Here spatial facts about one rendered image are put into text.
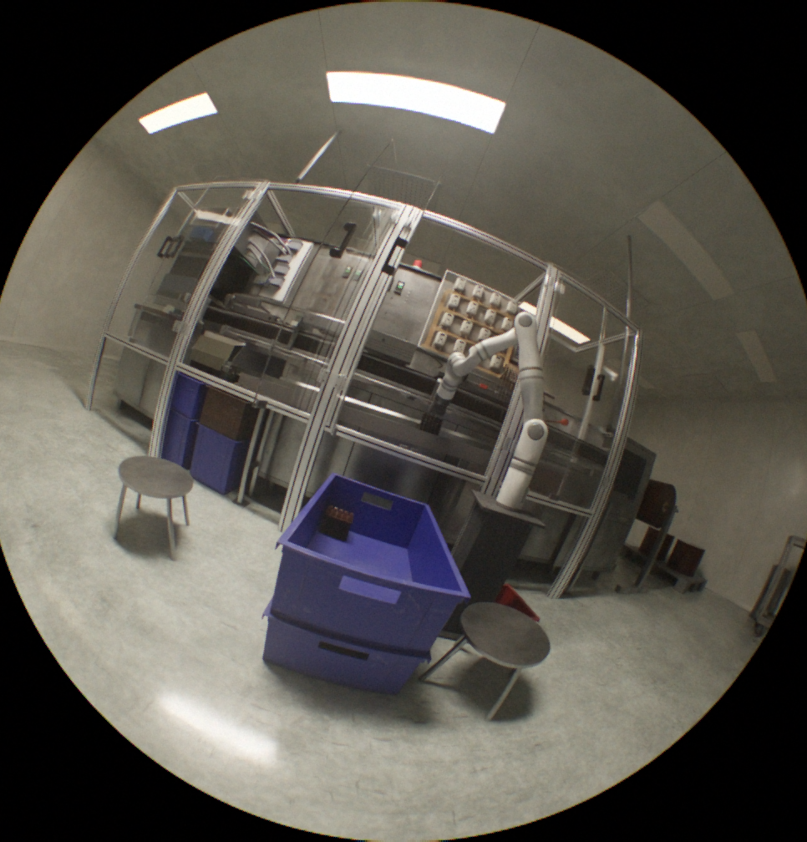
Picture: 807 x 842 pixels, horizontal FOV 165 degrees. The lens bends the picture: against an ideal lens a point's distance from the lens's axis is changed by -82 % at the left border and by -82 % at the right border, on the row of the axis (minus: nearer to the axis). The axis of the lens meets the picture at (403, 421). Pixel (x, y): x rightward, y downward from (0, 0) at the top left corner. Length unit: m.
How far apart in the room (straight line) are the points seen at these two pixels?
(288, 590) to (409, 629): 0.27
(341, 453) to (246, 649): 1.12
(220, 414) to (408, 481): 1.09
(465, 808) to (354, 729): 0.34
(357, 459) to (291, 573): 1.06
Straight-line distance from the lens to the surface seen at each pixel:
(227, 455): 1.55
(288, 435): 1.63
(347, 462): 1.57
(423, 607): 0.63
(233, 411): 1.51
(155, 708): 0.79
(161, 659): 0.86
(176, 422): 1.76
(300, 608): 0.66
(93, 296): 5.24
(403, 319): 1.87
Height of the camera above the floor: 0.73
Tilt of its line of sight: 1 degrees down
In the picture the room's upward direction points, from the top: 20 degrees clockwise
